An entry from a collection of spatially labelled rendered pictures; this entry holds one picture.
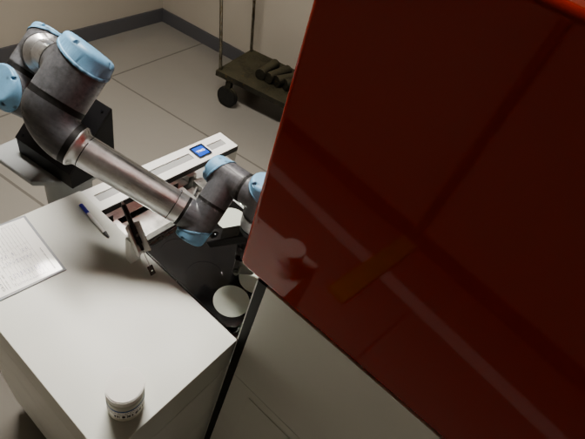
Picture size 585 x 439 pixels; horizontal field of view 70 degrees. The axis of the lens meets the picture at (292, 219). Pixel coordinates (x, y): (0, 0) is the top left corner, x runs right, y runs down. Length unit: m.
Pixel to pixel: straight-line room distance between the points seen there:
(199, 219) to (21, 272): 0.43
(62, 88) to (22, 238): 0.42
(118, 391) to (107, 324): 0.22
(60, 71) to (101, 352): 0.58
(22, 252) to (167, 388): 0.49
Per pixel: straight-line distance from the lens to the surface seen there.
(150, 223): 1.34
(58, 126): 1.00
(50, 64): 1.01
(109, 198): 1.31
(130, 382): 0.89
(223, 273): 1.22
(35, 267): 1.16
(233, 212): 1.38
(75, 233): 1.22
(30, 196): 2.73
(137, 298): 1.08
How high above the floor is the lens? 1.88
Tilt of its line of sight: 44 degrees down
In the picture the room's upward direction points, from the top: 21 degrees clockwise
